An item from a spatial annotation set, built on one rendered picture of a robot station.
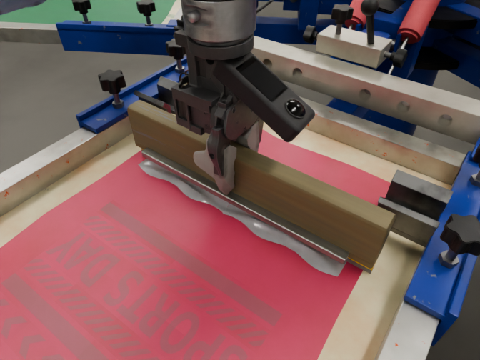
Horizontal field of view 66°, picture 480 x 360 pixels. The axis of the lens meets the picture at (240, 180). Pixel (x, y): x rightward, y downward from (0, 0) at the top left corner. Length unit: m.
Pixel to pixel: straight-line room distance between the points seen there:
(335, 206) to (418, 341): 0.16
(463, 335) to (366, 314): 1.24
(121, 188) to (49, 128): 2.04
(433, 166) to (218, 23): 0.41
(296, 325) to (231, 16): 0.33
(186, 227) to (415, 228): 0.30
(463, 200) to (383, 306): 0.18
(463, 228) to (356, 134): 0.28
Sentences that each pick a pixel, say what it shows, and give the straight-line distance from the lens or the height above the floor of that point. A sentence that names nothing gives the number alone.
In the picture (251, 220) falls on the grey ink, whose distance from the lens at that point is 0.52.
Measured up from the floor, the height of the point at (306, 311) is 0.95.
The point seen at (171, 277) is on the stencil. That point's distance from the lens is 0.48.
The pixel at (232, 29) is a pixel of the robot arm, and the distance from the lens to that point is 0.38.
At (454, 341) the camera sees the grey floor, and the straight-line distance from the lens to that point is 1.67.
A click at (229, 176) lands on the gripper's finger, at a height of 1.03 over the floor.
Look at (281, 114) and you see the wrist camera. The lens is 0.39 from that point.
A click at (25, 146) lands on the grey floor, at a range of 2.54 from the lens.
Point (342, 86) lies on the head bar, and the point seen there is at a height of 1.02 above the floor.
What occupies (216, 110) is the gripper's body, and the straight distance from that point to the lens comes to 0.42.
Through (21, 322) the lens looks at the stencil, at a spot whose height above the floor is 0.95.
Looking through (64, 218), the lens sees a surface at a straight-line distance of 0.59.
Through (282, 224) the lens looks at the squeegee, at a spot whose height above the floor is 0.99.
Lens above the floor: 1.36
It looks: 43 degrees down
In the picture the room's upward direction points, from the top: straight up
